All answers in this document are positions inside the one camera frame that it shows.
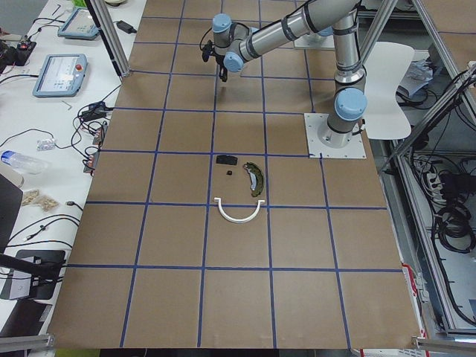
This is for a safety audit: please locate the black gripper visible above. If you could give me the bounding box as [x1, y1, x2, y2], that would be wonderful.
[214, 54, 228, 83]

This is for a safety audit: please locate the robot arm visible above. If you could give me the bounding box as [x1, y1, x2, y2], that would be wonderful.
[199, 0, 367, 149]

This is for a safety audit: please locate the black brake pad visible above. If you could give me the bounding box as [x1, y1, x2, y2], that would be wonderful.
[216, 155, 238, 166]

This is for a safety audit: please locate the green brake shoe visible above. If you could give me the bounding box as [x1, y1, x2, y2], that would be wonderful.
[243, 161, 265, 197]

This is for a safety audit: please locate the black power adapter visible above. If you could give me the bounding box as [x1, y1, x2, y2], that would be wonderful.
[115, 20, 137, 34]

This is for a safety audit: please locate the far teach pendant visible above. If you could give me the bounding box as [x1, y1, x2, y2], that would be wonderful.
[57, 7, 99, 40]

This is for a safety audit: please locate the teach pendant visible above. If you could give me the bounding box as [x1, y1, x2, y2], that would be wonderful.
[57, 7, 99, 40]
[32, 54, 88, 98]

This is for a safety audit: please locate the near teach pendant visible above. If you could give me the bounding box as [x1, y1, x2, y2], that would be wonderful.
[32, 54, 88, 98]

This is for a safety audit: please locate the white plastic chair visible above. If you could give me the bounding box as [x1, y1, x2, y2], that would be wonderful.
[364, 42, 414, 140]

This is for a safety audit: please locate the clear plastic water bottle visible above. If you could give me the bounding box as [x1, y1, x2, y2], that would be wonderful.
[1, 150, 48, 175]

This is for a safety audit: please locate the bag of small parts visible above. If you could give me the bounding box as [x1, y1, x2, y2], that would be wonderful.
[21, 190, 59, 212]

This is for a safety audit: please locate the black monitor stand base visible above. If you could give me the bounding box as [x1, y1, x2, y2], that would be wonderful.
[1, 250, 66, 300]

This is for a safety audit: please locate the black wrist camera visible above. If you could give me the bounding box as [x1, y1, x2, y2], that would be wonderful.
[202, 40, 213, 62]

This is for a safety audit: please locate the aluminium extrusion post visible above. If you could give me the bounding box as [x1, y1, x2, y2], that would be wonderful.
[85, 0, 130, 78]

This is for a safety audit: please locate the white curved plastic bracket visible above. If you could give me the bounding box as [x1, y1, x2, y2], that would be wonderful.
[213, 197, 266, 224]

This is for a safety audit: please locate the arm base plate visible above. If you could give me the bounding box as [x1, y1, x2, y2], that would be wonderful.
[303, 113, 367, 159]

